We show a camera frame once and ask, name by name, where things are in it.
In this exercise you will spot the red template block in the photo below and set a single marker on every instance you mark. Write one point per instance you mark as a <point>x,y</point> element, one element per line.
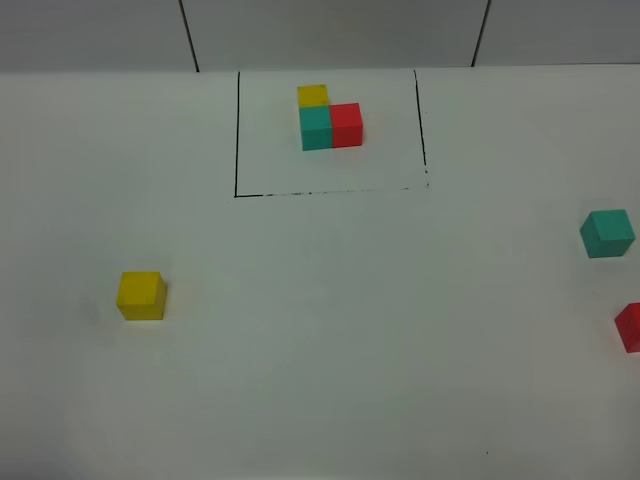
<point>347,125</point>

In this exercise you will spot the green template block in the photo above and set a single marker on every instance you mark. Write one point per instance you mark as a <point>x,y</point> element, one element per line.
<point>316,128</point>

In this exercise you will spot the yellow template block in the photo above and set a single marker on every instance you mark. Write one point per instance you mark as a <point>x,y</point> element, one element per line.
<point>310,96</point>

